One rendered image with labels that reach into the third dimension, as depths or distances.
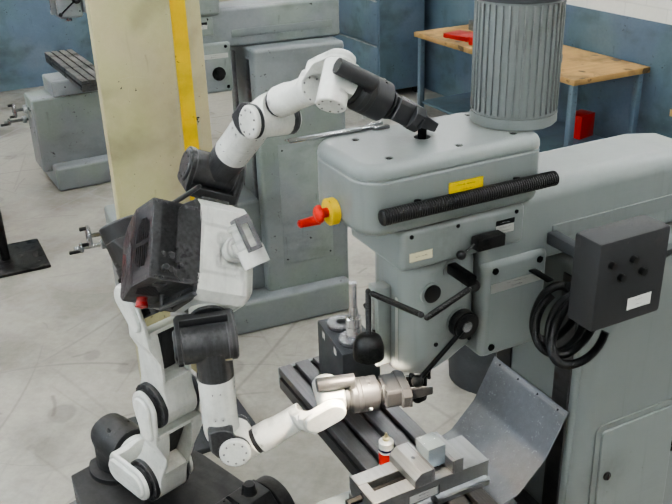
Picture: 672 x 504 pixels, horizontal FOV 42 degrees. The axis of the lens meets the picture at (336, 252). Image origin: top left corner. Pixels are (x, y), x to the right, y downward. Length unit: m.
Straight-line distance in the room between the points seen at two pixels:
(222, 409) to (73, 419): 2.36
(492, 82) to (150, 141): 1.87
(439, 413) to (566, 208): 2.27
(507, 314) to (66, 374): 3.11
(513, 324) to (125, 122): 1.90
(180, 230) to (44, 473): 2.25
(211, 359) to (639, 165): 1.15
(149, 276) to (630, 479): 1.45
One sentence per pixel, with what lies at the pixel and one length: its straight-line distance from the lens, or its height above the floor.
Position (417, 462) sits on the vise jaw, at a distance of 2.25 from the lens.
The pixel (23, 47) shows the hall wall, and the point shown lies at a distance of 10.82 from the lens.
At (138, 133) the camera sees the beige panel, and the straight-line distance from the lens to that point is 3.52.
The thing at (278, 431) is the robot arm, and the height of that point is 1.17.
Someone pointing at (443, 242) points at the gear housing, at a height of 1.68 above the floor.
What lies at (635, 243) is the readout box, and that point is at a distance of 1.92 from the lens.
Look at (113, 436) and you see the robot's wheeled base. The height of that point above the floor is 0.74.
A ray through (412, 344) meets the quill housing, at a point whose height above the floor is 1.42.
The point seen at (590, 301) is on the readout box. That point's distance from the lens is 1.92.
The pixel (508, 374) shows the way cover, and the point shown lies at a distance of 2.54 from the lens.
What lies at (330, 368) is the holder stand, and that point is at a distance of 2.66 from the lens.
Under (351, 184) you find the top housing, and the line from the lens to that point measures 1.79.
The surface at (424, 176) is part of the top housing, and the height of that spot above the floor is 1.85.
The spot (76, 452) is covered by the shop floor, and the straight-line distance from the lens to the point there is 4.23.
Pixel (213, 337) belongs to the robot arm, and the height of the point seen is 1.44.
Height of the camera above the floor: 2.48
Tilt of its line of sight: 25 degrees down
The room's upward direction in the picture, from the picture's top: 2 degrees counter-clockwise
